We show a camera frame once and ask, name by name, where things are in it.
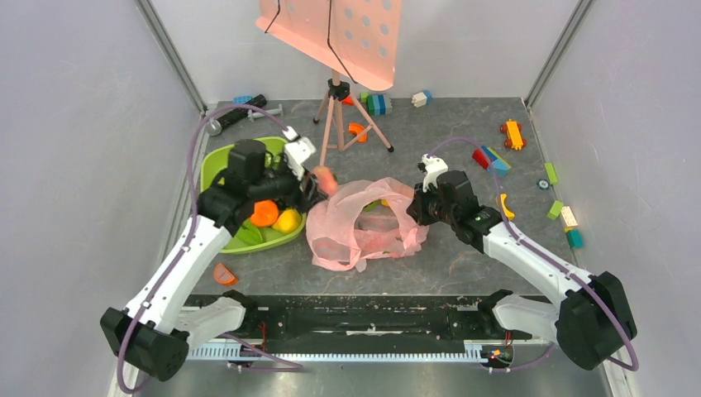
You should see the fake peach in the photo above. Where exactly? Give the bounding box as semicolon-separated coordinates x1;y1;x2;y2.
313;165;338;197

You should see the fake orange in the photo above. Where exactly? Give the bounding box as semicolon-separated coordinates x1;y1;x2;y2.
250;199;279;227

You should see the pink plastic bag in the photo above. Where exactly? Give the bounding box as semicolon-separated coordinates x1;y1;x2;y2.
306;177;429;272

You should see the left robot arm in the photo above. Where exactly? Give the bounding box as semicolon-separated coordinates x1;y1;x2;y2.
99;137;326;381

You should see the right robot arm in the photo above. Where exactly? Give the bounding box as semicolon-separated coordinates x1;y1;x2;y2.
407;169;640;371

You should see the fake lemon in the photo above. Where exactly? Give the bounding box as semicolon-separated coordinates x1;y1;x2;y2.
271;208;303;235

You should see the fake green pepper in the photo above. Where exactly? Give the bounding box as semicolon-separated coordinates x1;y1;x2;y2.
236;220;282;246

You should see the red blue brick house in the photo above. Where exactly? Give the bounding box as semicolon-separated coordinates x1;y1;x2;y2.
472;146;512;177

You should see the yellow curved brick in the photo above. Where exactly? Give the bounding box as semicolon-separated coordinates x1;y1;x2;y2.
496;193;515;221

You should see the orange curved brick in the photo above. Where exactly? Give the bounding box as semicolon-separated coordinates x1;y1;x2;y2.
347;122;368;143

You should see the grey syringe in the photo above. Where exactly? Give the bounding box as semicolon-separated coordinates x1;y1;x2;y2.
247;103;284;122

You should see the green plastic basin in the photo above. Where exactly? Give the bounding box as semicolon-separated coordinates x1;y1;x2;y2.
199;144;307;255

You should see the yellow toy car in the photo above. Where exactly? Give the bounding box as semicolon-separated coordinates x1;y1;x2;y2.
499;119;527;151

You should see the white blue brick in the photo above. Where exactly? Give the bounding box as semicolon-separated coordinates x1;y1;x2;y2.
411;90;432;108

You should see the small blue wheel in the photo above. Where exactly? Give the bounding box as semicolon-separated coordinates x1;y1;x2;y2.
536;179;551;190

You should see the green blue brick stack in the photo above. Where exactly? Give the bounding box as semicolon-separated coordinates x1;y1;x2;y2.
360;92;393;116

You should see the black microphone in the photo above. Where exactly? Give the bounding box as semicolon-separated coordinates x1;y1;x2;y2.
204;94;268;136

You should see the blue toy brick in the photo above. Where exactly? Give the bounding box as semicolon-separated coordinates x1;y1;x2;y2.
232;95;253;104

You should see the orange slice toy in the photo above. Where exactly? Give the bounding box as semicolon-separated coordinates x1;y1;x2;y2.
212;263;238;286

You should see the green flat brick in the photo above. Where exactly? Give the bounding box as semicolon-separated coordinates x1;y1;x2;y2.
544;162;559;185

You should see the green small brick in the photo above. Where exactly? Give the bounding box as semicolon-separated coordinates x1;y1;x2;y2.
547;200;564;220

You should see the white teal brick stack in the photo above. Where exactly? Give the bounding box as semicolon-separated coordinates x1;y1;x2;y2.
560;206;584;249

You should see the pink music stand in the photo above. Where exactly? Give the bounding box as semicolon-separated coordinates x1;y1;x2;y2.
255;0;403;156

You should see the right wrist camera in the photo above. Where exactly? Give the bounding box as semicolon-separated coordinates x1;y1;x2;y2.
417;154;449;193

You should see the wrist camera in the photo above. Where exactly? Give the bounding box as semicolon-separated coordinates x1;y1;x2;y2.
417;154;449;193
282;126;317;180

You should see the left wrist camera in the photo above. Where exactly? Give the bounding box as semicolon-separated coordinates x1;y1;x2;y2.
282;126;317;180

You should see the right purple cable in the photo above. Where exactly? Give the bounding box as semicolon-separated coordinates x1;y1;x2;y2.
427;136;641;375

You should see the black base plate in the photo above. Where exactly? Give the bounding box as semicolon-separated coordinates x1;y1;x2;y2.
233;295;530;355

